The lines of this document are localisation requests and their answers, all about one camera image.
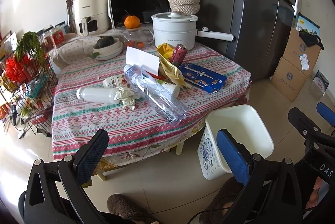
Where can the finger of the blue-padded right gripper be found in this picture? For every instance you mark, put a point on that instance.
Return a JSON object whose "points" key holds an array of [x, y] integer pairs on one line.
{"points": [[326, 113]]}

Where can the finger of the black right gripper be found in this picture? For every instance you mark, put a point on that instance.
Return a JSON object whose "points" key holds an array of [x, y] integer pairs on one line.
{"points": [[308, 129]]}

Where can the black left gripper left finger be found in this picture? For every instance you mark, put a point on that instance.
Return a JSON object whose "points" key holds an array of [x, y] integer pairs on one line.
{"points": [[88, 156]]}

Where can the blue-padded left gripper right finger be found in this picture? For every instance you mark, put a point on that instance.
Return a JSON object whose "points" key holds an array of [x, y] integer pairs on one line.
{"points": [[236, 155]]}

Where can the white plastic bottle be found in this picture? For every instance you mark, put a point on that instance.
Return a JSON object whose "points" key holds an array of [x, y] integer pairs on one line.
{"points": [[98, 95]]}

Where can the white tissue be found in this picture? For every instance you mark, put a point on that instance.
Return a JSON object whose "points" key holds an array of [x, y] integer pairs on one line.
{"points": [[127, 96]]}

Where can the blue cookie box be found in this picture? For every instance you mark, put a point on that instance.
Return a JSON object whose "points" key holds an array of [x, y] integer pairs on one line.
{"points": [[202, 78]]}

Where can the white nut snack packet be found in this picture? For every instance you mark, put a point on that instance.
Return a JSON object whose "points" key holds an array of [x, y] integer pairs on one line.
{"points": [[116, 81]]}

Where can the clear plastic water bottle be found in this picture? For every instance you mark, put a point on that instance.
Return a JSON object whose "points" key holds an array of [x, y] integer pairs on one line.
{"points": [[164, 103]]}

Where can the small white yogurt bottle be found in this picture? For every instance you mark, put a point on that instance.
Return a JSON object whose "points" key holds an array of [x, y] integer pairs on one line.
{"points": [[172, 89]]}

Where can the yellow snack wrapper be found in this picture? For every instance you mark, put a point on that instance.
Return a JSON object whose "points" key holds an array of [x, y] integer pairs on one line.
{"points": [[169, 70]]}

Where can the red soda can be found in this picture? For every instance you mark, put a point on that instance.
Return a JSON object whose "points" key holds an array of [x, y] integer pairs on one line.
{"points": [[178, 55]]}

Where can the white paper card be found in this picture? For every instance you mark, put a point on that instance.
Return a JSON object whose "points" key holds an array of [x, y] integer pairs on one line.
{"points": [[142, 59]]}

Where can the white plastic trash bin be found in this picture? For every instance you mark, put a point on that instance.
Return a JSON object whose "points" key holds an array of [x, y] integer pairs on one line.
{"points": [[247, 128]]}

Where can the small box on floor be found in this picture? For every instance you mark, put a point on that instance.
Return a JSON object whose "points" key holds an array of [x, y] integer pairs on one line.
{"points": [[321, 83]]}

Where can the lower cardboard box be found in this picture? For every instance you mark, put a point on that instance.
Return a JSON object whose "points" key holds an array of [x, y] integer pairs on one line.
{"points": [[288, 79]]}

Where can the cardboard box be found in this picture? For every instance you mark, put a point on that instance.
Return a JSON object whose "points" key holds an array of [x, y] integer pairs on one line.
{"points": [[288, 79], [298, 54]]}

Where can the brown fuzzy slipper left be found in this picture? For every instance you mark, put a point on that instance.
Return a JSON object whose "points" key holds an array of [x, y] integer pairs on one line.
{"points": [[128, 210]]}

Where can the brown fuzzy slipper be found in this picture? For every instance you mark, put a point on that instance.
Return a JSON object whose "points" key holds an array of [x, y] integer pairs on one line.
{"points": [[225, 198], [128, 210]]}

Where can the brown fuzzy slipper right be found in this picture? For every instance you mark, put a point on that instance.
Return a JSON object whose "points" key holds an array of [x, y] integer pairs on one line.
{"points": [[225, 198]]}

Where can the upper cardboard box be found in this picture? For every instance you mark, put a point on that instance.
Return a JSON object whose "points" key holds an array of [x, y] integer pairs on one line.
{"points": [[298, 54]]}

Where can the black pouch on box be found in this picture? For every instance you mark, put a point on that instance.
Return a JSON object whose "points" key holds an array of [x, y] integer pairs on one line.
{"points": [[310, 39]]}

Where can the patterned striped tablecloth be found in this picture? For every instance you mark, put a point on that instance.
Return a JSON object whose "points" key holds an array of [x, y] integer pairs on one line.
{"points": [[136, 134]]}

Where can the blue book on box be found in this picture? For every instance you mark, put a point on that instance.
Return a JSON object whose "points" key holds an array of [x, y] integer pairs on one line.
{"points": [[303, 23]]}

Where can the floral cloth under bowls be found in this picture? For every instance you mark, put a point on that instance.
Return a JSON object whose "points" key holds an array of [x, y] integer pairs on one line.
{"points": [[73, 50]]}

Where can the stacked white bowls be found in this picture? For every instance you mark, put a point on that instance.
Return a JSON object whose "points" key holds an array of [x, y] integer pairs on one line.
{"points": [[109, 52]]}

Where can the dark green squash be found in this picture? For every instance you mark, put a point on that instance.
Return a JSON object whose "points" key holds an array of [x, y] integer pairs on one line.
{"points": [[104, 41]]}

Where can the small orange in teapot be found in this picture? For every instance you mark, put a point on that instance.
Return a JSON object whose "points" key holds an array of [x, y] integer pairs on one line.
{"points": [[130, 44]]}

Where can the red lidded spice jar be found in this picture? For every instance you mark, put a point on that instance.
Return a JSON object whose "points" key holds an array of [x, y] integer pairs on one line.
{"points": [[57, 36]]}

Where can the green leafy vegetables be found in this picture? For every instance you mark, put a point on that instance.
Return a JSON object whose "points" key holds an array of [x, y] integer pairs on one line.
{"points": [[29, 44]]}

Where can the glass teapot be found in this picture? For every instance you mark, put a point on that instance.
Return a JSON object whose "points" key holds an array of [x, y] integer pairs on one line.
{"points": [[137, 34]]}

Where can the grey refrigerator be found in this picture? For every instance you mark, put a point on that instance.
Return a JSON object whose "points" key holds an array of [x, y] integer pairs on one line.
{"points": [[260, 30]]}

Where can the white electric cooking pot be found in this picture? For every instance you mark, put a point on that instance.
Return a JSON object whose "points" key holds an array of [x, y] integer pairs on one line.
{"points": [[174, 28]]}

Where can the large orange tangerine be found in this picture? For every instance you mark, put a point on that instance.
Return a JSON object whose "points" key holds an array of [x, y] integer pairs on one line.
{"points": [[131, 21]]}

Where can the white air fryer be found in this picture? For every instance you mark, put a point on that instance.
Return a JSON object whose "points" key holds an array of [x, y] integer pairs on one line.
{"points": [[91, 16]]}

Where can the black microwave oven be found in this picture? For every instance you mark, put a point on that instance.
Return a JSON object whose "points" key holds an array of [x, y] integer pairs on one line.
{"points": [[143, 9]]}

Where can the black wire storage rack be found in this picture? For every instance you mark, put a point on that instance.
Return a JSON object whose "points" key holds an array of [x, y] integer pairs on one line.
{"points": [[31, 84]]}

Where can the woven rope basket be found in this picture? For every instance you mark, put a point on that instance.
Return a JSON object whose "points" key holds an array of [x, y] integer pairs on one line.
{"points": [[185, 7]]}

